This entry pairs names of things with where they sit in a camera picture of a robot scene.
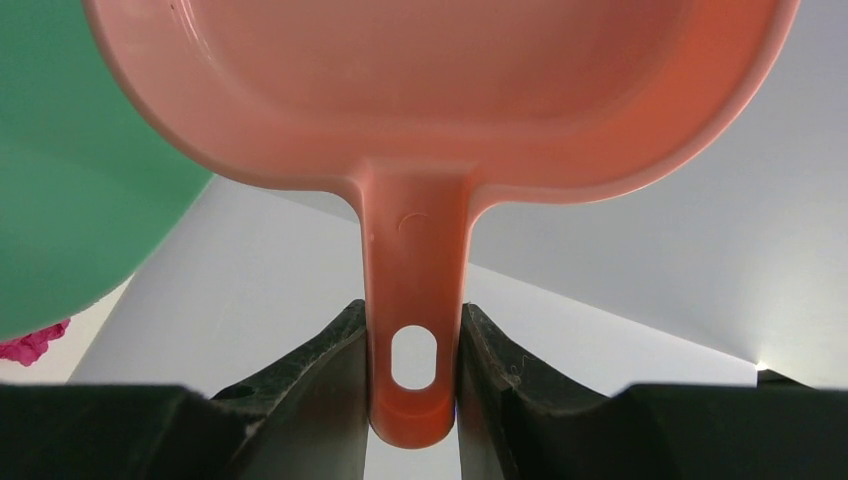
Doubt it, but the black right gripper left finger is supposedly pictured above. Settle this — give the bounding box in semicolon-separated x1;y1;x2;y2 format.
1;300;368;479

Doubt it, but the green plastic waste bin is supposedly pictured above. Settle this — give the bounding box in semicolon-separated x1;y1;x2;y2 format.
1;1;211;339

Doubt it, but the magenta paper scrap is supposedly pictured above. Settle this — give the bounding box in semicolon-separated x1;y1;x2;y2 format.
1;318;71;367

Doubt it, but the pink dustpan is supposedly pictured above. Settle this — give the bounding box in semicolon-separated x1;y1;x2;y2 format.
83;1;799;449

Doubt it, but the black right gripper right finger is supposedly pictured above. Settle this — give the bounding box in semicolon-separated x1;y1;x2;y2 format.
457;304;847;479

